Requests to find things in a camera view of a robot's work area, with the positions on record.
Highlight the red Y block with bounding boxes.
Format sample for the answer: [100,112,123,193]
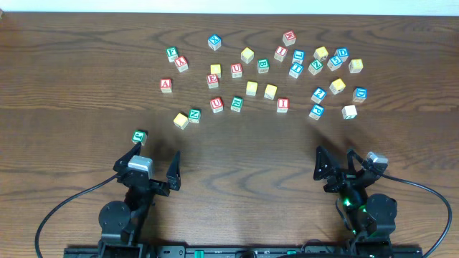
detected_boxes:
[174,56,189,72]

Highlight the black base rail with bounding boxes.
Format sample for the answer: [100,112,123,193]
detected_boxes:
[63,245,422,258]

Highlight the blue L block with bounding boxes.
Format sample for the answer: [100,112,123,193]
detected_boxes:
[292,49,305,65]

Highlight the plain white wooden block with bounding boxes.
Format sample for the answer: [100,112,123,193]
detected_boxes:
[341,105,357,120]

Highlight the yellow block top right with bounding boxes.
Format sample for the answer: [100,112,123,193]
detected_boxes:
[313,46,328,62]

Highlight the red W block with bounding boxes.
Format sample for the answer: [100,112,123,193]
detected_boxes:
[283,30,297,47]

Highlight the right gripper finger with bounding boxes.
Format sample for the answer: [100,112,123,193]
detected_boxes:
[313,145,340,181]
[346,149,364,175]

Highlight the yellow block centre left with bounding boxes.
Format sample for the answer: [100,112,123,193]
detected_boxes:
[246,81,258,96]

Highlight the yellow B block far right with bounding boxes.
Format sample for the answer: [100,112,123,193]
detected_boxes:
[349,59,364,74]

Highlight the yellow block right middle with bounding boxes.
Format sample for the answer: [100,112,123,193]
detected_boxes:
[329,78,346,95]

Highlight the blue 2 block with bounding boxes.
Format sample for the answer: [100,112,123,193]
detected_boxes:
[311,87,327,104]

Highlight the green N block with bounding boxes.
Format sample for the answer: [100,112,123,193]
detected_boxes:
[188,109,201,123]

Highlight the yellow block centre right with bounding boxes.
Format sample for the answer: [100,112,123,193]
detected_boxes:
[264,84,278,100]

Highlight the blue P block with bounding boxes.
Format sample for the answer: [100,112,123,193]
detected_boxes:
[309,104,325,120]

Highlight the red U block lower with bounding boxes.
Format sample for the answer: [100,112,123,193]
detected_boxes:
[209,97,224,113]

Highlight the red U block upper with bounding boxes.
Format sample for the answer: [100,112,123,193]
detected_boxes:
[230,63,243,78]

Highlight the red A block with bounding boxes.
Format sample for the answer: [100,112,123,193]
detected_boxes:
[160,78,172,93]

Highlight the blue D block upper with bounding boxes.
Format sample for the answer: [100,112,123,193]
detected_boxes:
[334,47,349,62]

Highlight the yellow 2 block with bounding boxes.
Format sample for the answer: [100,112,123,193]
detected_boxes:
[173,113,189,130]

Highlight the green R block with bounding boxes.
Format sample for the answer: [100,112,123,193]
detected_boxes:
[230,96,244,113]

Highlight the red u block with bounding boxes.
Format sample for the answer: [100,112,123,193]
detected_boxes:
[230,63,243,78]
[209,97,224,113]

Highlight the green Z block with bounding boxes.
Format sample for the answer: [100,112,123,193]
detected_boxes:
[308,59,323,75]

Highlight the red i block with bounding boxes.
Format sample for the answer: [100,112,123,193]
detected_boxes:
[276,98,290,113]
[274,46,288,62]

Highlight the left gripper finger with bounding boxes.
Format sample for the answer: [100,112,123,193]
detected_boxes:
[166,151,181,191]
[113,143,142,172]

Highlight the blue d block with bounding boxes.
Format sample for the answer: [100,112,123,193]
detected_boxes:
[334,47,349,62]
[352,87,368,102]

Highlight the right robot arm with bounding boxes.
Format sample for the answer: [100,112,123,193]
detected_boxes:
[313,146,397,257]

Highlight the blue D block right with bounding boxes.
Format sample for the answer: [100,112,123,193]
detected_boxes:
[352,87,368,102]

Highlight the green J block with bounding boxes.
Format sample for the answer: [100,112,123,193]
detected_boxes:
[131,130,148,145]

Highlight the yellow block upper left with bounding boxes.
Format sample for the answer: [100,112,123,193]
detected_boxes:
[210,64,222,78]

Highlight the red E block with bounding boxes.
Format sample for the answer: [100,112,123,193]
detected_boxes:
[207,74,219,89]

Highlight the blue T block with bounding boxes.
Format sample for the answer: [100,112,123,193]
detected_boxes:
[288,62,304,79]

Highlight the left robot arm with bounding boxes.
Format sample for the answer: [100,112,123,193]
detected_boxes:
[97,143,181,257]

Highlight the green F block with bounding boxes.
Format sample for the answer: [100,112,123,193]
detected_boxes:
[166,47,179,62]

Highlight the blue S block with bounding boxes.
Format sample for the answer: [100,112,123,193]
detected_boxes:
[327,55,343,71]

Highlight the green B block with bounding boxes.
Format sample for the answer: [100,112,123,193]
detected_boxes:
[257,58,270,74]

